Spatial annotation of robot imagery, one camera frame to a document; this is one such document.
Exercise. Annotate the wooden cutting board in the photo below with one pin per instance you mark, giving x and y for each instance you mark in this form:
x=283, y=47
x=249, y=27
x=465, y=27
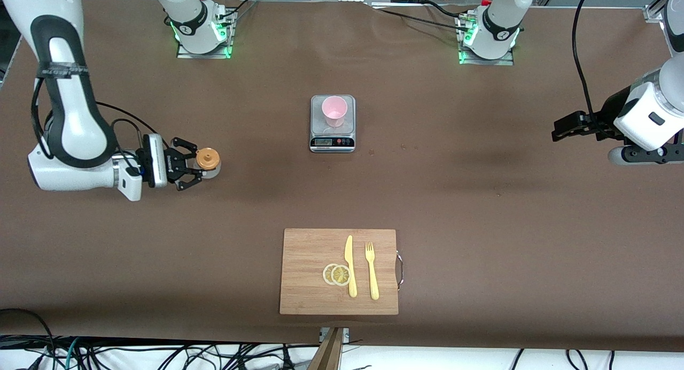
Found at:
x=307, y=274

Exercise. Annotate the silver digital kitchen scale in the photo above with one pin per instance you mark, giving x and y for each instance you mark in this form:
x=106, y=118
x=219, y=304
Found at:
x=332, y=141

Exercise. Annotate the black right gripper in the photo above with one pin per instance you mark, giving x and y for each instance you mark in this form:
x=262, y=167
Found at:
x=172, y=166

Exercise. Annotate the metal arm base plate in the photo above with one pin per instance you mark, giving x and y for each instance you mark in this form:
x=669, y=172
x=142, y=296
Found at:
x=499, y=61
x=206, y=53

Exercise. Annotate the upright camera stand post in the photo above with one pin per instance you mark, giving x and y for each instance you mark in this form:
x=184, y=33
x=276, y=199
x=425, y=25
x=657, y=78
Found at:
x=327, y=354

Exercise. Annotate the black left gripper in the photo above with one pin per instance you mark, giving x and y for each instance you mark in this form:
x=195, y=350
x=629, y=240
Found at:
x=607, y=115

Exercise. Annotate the translucent sauce bottle orange cap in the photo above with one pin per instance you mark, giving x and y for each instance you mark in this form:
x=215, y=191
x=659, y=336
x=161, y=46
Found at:
x=208, y=160

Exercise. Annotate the small metal post bracket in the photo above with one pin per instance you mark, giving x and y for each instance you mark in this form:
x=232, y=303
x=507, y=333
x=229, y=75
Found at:
x=346, y=333

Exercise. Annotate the yellow plastic knife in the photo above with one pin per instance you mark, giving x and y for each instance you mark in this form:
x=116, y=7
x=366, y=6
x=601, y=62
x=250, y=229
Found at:
x=351, y=276

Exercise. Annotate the aluminium frame profile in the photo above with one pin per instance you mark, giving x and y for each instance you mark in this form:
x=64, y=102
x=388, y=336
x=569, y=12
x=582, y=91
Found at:
x=653, y=13

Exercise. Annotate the lemon slice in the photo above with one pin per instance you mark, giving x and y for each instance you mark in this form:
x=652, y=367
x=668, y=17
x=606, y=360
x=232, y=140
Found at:
x=326, y=274
x=341, y=275

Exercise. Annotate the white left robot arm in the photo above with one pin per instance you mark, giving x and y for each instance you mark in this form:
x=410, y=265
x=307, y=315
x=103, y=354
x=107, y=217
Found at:
x=499, y=28

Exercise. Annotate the pink plastic cup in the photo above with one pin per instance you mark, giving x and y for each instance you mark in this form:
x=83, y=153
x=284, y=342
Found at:
x=335, y=110

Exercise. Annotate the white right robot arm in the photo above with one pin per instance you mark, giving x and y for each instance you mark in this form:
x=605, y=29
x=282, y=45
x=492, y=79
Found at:
x=64, y=124

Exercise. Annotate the yellow plastic fork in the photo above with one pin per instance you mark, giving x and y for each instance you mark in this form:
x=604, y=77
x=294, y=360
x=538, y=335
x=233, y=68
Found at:
x=373, y=279

